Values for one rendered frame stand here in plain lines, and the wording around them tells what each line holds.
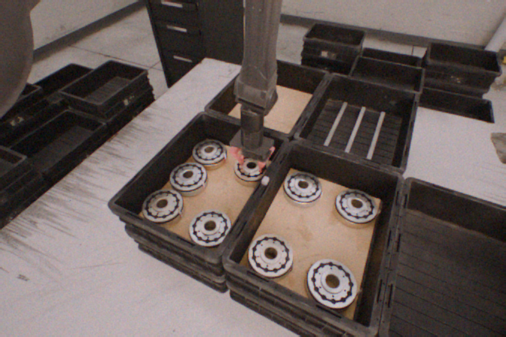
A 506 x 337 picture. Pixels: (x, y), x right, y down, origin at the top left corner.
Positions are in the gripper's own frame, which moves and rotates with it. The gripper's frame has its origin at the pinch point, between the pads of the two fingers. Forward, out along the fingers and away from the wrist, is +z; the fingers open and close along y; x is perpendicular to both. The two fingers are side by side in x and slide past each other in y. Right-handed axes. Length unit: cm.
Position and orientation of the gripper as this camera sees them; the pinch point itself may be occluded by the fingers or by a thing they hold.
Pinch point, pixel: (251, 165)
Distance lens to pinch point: 78.9
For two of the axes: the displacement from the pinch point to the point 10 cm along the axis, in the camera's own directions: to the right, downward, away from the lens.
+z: -0.1, 6.5, 7.6
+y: -9.0, -3.4, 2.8
